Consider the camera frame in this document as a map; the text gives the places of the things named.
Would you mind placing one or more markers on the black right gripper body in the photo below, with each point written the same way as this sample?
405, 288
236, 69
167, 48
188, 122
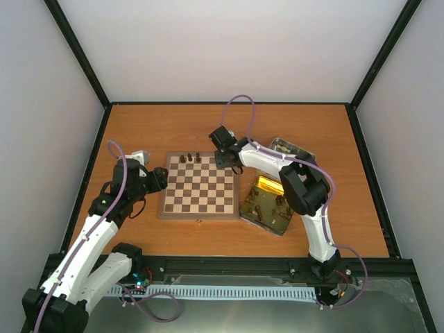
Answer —
222, 164

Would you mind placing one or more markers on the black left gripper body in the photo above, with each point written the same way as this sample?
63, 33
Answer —
158, 183

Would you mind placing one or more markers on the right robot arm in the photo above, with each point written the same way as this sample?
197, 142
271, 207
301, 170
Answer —
305, 188

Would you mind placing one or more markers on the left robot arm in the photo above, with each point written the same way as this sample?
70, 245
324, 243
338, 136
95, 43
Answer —
68, 296

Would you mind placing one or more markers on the wooden folding chess board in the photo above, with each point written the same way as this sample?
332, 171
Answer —
199, 191

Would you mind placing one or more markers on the pile of white chess pieces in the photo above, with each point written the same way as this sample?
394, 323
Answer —
282, 149

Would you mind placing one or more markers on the pile of dark chess pieces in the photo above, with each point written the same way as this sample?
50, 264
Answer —
266, 206

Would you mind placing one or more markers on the small green circuit board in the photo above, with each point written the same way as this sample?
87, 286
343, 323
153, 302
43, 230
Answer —
143, 279

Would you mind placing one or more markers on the silver tin tray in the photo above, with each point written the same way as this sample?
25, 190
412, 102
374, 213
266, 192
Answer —
297, 153

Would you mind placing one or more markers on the gold tin tray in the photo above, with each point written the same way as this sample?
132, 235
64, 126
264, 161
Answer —
267, 184

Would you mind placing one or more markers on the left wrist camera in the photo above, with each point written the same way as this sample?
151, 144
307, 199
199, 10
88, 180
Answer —
141, 156

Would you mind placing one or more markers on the light blue cable duct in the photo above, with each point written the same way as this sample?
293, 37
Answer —
205, 292

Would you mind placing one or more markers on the black frame post left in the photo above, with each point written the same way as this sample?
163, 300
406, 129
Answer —
70, 37

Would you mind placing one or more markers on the black frame post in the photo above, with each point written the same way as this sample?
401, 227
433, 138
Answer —
402, 21
70, 37

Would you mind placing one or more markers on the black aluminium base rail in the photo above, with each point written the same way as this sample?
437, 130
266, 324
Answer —
289, 269

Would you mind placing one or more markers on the black frame post right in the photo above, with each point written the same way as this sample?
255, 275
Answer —
402, 21

